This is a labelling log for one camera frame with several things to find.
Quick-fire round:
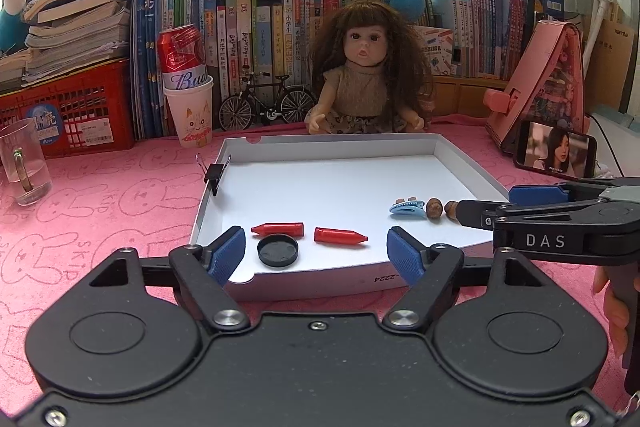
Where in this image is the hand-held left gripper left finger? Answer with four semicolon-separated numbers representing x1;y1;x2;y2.
84;225;252;334

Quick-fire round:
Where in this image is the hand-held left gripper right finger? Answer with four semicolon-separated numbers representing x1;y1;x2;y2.
383;227;552;334

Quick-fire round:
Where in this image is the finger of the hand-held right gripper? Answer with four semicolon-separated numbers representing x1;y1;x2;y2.
508;179;607;208
457;199;516;229

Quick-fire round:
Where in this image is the blue bear hair clip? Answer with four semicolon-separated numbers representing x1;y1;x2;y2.
389;196;427;220

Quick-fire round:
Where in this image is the black round lid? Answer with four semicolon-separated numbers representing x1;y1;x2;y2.
256;234;300;268

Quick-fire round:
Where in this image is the red crayon-shaped cap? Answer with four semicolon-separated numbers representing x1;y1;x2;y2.
313;227;369;248
250;221;305;239

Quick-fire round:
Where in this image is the white cardboard box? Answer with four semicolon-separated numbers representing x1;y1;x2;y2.
190;133;511;302

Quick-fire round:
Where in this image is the person's right hand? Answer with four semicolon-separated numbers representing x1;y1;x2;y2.
593;267;631;359

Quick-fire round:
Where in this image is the black smartphone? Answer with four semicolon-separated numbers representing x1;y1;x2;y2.
513;119;598;180

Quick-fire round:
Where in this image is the small black binder clip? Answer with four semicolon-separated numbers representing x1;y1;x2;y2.
194;153;233;198

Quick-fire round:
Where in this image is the pink wooden phone stand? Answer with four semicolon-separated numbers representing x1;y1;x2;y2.
483;20;586;156

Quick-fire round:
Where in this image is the brown wooden box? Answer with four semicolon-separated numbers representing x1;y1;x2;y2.
431;74;508;118

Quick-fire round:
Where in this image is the pink rabbit-print blanket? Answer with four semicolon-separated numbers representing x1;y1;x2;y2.
0;114;640;408

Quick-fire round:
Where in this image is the white cat-print paper cup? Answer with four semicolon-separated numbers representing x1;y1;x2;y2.
164;75;215;148

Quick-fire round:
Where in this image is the brown cardboard sheet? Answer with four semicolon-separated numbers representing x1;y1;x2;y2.
582;19;636;112

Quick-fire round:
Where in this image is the black miniature bicycle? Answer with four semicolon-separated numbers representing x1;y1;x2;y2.
218;72;318;131

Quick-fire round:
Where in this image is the white printed carton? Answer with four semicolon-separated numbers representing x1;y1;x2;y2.
417;25;457;76

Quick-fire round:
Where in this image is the brown-haired doll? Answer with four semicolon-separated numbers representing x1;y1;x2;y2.
305;2;436;136

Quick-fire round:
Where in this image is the white pipe stand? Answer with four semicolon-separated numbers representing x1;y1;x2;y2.
580;0;616;108

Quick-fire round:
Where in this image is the red beverage can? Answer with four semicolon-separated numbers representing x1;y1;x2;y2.
156;24;208;92

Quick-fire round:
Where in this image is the large red plastic crate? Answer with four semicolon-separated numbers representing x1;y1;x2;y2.
0;59;137;159

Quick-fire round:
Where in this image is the clear glass mug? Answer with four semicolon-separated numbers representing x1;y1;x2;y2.
0;118;53;206

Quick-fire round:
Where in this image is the row of upright books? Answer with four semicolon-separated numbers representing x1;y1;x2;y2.
131;0;536;142

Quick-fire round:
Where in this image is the stack of flat books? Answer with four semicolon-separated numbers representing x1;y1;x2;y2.
0;0;173;96

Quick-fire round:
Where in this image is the blue white plush toy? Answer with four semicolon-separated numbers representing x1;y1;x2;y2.
0;0;38;55

